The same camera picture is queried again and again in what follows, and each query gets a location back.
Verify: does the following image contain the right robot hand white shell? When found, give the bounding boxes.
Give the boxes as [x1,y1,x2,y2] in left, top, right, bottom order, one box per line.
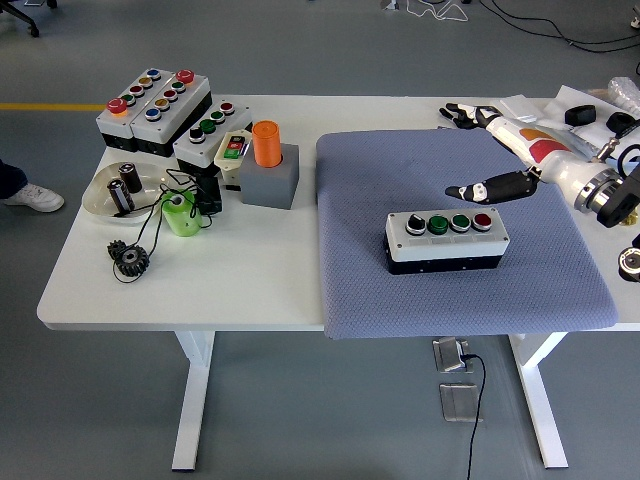
[438,102,605,206]

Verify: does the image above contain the four-button control box with selector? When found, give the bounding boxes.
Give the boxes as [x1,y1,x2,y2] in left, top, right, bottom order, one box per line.
[383,207,510,276]
[172,99,254,177]

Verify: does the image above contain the five-button box red mushroom button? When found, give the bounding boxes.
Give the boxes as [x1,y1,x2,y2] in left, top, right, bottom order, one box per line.
[94,67,176,154]
[129,69,214,159]

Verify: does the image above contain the white flat box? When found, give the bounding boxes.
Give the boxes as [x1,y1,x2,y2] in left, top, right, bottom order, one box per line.
[498,94,542,123]

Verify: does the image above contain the bubble wrap roll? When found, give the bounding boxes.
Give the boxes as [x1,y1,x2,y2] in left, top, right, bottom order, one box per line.
[607,76,640,114]

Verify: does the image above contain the grey-blue textured mat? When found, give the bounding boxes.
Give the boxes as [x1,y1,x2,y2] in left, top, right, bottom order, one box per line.
[314,128,619,341]

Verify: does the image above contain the open metal floor socket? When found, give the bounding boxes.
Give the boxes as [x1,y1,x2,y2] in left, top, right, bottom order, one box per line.
[431,337,471,374]

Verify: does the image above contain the white table leg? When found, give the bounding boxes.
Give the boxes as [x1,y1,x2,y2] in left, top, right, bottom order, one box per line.
[171,330,216,472]
[507,331,570,470]

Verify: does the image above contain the closed metal floor plate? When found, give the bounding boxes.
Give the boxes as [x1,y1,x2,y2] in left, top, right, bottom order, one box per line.
[438,382,482,424]

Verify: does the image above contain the orange plastic cylinder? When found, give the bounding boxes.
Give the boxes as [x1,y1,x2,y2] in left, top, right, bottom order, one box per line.
[251,120,285,169]

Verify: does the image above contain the grey plastic block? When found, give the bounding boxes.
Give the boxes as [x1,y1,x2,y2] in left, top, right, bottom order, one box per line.
[238,143,301,211]

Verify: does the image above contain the small black box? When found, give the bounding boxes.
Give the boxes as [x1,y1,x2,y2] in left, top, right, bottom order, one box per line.
[193,174,224,217]

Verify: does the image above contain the light green plastic cylinder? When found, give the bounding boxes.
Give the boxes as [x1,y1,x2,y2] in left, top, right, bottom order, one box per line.
[160,190,203,238]

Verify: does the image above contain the dark brown capacitor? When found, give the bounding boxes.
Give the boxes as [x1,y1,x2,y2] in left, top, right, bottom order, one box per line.
[106,178,135,214]
[117,163,144,195]

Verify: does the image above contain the large black bevel gear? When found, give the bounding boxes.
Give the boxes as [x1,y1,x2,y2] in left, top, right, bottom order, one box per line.
[113,244,150,278]

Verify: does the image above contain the clear round dish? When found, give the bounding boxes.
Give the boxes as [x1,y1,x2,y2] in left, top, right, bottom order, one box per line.
[81,160,174,228]

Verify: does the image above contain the person's shoe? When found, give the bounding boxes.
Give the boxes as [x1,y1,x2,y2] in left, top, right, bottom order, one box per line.
[2,183,65,214]

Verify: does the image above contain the person's leg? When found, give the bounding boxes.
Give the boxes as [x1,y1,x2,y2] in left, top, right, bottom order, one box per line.
[0,159,29,201]

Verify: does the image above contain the black office chair base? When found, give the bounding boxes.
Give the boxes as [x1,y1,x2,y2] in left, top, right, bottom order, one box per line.
[0,0,59,39]

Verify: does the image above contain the black rubber ring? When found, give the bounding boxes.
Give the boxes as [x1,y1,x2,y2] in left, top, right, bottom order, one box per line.
[605,112,637,135]
[563,104,598,127]

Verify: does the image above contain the black floor cables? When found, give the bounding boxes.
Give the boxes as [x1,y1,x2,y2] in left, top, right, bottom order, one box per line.
[479,0,640,54]

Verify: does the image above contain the white floor cable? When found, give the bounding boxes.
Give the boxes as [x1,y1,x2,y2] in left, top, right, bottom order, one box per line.
[404,0,471,24]

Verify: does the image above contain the black power cable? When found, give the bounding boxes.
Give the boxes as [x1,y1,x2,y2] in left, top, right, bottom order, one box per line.
[462,353,487,480]

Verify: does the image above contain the cream switch red green buttons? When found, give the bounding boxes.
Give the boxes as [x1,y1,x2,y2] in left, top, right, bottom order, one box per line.
[213,130,253,189]

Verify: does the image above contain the thin black wire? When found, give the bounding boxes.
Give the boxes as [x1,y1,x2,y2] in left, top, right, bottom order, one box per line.
[110,168,216,285]

